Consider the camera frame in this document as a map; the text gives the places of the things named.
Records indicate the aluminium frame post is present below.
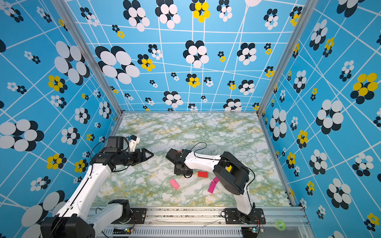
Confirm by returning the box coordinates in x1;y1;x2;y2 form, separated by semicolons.
52;1;123;117
257;0;318;117

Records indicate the aluminium frame post right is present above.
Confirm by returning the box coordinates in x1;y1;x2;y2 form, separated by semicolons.
257;0;318;117

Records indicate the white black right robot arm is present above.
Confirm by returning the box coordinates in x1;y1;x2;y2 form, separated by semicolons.
166;149;254;217

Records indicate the magenta block lower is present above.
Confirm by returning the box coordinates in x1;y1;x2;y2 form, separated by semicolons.
207;181;216;194

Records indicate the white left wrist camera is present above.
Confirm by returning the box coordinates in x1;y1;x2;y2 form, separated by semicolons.
128;135;140;152

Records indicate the red block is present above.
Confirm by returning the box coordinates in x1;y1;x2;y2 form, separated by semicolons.
197;171;208;178

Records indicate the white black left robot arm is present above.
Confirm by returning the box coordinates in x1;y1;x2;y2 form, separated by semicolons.
41;135;149;238

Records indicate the aluminium frame post left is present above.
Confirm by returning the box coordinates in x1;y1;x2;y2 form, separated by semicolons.
52;1;123;117

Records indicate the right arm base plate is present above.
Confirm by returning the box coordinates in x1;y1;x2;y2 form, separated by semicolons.
223;208;266;225

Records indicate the green tape roll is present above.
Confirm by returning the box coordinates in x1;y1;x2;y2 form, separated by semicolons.
274;220;286;231

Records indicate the pink block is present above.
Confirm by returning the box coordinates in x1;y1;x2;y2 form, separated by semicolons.
170;179;180;190

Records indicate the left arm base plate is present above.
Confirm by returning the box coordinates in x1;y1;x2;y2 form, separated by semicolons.
116;208;147;225

